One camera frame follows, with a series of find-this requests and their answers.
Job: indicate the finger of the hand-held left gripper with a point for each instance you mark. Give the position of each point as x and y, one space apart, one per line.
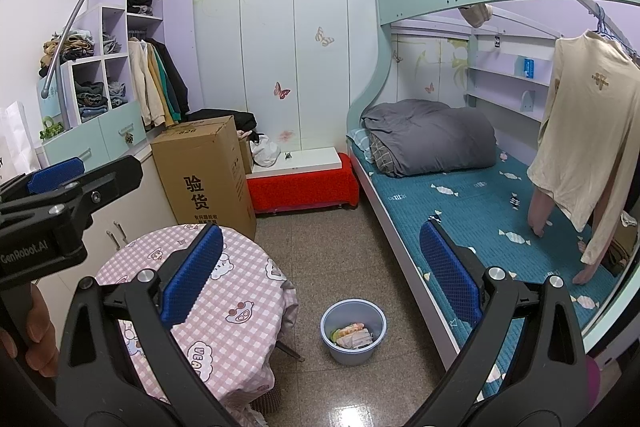
55 174
110 179

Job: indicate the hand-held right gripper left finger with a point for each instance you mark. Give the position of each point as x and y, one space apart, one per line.
192 274

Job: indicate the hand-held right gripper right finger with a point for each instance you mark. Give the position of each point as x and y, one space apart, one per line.
450 274

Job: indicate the light blue plastic bucket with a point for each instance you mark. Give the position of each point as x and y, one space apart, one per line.
350 357

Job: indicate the green snack wrapper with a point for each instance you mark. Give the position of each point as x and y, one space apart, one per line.
334 335

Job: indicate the person's left hand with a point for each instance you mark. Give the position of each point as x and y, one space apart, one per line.
40 342

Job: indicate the white low cabinet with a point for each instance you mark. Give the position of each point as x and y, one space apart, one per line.
125 217

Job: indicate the green plastic plant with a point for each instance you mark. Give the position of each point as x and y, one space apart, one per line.
51 130

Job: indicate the white paper bag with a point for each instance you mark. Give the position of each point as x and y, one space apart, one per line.
17 142

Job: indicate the stepped lilac shelf cabinet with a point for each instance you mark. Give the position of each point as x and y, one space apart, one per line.
120 127

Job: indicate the pink checked tablecloth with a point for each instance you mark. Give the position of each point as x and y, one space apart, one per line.
240 307

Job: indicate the teal candy-print mattress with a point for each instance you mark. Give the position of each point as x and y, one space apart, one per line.
475 207

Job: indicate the dark folded trousers stack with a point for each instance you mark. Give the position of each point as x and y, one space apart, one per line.
91 101

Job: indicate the folded blue jeans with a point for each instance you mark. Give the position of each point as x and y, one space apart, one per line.
116 94

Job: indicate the large cardboard box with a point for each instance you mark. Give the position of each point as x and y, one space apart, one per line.
200 182

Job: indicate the green hanging jacket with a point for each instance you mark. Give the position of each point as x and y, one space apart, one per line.
167 92

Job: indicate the pile of folded clothes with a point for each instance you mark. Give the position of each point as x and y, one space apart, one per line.
67 52

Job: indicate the round table black legs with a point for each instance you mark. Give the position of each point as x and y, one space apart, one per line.
290 351

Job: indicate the black clothes pile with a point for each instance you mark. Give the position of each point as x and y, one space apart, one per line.
225 119

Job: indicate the small cardboard box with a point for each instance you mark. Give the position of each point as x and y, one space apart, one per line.
245 154

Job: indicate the plaid folded blanket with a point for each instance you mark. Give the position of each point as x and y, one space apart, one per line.
385 156

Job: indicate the grey folded clothes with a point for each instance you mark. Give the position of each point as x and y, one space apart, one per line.
110 43

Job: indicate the red bench white top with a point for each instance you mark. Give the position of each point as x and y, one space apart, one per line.
300 187

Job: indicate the grey duvet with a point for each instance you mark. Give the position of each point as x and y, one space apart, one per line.
430 137

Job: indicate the white cloth bag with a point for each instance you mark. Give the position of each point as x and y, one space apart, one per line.
265 152

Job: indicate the brown woven stool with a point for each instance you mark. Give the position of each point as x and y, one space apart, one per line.
264 402

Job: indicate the light blue striped pillow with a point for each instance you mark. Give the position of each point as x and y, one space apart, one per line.
357 140

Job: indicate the pale pink butterfly sticker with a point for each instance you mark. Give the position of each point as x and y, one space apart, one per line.
285 136

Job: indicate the brown bag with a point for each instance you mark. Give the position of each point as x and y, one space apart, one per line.
622 247

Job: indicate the grey shelf bookend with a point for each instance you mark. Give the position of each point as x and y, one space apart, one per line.
527 100

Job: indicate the red pink butterfly sticker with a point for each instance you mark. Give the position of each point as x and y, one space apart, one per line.
281 91

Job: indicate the beige long sleeve shirt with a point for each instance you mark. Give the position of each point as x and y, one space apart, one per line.
585 132

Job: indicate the white panel wardrobe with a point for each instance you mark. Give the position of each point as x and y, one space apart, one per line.
265 47

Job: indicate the blue pack on shelf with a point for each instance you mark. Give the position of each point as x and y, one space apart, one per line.
528 67

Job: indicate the cream butterfly sticker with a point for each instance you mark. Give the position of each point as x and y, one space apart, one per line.
324 37

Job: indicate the beige hanging cloth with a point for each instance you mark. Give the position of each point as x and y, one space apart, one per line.
475 14

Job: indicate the blue clothes hanger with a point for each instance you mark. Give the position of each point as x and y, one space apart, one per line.
607 29

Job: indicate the lilac wall shelf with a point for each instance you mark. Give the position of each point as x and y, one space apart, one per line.
500 77

